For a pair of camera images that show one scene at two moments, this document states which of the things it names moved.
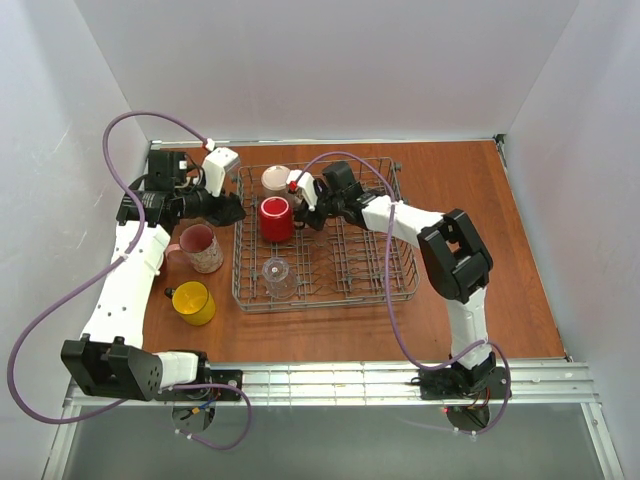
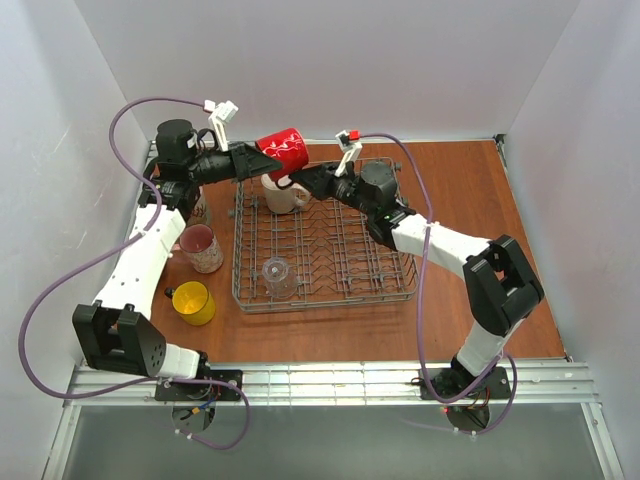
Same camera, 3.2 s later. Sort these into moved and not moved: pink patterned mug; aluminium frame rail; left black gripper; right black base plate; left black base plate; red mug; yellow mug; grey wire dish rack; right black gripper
Moved: red mug; left black gripper; right black gripper
Not moved: grey wire dish rack; right black base plate; left black base plate; yellow mug; aluminium frame rail; pink patterned mug
